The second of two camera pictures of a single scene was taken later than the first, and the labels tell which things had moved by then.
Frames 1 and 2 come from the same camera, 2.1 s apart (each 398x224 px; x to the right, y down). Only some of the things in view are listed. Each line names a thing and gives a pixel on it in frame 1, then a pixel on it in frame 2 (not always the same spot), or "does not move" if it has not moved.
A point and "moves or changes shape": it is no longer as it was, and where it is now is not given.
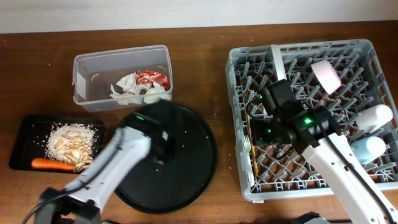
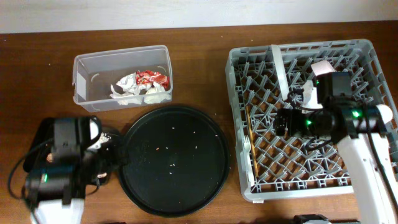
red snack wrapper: x=149 y=77 does not move
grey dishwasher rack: x=347 y=77 does not move
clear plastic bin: x=122 y=78 does not move
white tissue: x=130 y=95 moves or changes shape
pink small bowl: x=326 y=75 moves or changes shape
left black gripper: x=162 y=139 → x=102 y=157
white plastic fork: x=247 y=158 does not move
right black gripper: x=257 y=129 → x=293 y=116
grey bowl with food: x=280 y=70 does not move
